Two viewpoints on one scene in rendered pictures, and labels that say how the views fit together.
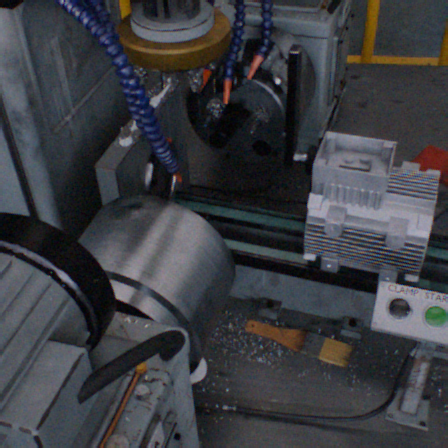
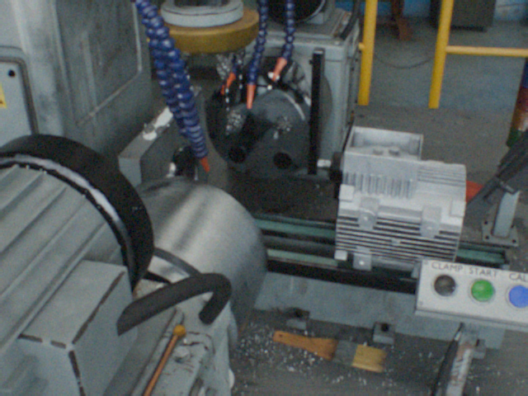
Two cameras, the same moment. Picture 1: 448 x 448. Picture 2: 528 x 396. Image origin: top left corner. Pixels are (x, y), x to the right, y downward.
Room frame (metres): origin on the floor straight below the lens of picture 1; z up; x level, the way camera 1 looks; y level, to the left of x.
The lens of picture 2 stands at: (-0.01, 0.06, 1.60)
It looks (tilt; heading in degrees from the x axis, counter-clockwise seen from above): 32 degrees down; 355
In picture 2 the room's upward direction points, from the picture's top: straight up
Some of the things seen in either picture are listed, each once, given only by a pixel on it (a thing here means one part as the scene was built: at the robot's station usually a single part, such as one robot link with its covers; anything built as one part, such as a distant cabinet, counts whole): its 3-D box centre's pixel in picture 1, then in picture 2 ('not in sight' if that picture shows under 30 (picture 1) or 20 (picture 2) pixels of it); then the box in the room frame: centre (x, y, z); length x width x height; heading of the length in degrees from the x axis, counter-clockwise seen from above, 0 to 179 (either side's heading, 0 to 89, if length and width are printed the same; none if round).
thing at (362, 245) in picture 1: (370, 216); (400, 212); (0.84, -0.26, 1.01); 0.20 x 0.19 x 0.19; 69
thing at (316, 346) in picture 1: (297, 340); (328, 348); (0.74, -0.13, 0.80); 0.21 x 0.05 x 0.01; 65
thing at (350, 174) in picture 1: (353, 170); (383, 162); (0.86, -0.22, 1.11); 0.12 x 0.11 x 0.07; 69
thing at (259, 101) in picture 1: (256, 87); (274, 106); (1.26, -0.08, 1.04); 0.41 x 0.25 x 0.25; 160
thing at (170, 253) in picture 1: (127, 318); (153, 306); (0.62, 0.15, 1.04); 0.37 x 0.25 x 0.25; 160
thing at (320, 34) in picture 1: (284, 54); (297, 86); (1.51, -0.17, 0.99); 0.35 x 0.31 x 0.37; 160
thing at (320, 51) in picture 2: (293, 110); (317, 113); (1.03, -0.14, 1.12); 0.04 x 0.03 x 0.26; 70
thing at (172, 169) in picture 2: (162, 178); (184, 183); (0.98, 0.12, 1.02); 0.15 x 0.02 x 0.15; 160
